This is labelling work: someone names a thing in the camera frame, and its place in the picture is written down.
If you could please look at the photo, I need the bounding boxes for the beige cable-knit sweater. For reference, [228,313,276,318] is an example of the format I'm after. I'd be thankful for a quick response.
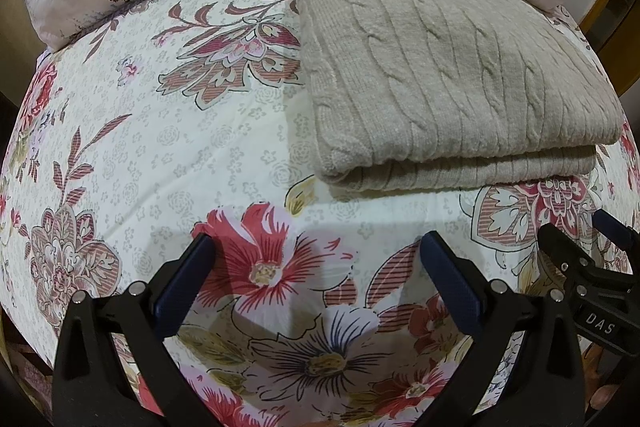
[291,0,629,194]

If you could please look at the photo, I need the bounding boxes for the floral bed sheet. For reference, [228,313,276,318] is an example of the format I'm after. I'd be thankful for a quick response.
[0,0,640,427]

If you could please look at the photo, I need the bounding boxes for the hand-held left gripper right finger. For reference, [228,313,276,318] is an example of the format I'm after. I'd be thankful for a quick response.
[415,230,586,427]

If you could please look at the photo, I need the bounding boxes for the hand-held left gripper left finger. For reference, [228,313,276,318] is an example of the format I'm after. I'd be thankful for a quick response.
[52,232,223,427]

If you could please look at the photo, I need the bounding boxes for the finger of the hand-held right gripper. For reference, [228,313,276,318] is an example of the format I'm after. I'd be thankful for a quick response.
[537,222,597,284]
[593,208,640,252]

